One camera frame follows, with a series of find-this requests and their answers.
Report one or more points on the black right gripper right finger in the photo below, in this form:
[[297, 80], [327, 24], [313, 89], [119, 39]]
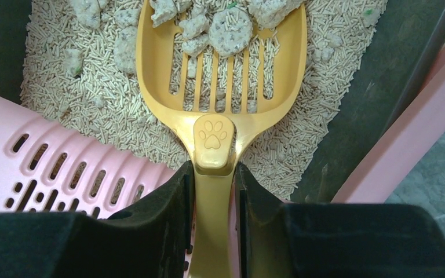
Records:
[[278, 239]]

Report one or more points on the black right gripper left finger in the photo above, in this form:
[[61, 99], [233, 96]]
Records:
[[149, 238]]

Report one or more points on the pink cat litter box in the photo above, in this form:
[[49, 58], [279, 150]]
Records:
[[47, 167]]

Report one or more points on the yellow litter scoop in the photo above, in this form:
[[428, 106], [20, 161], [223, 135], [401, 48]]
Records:
[[217, 138]]

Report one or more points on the beige cat litter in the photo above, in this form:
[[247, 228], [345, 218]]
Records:
[[71, 75]]

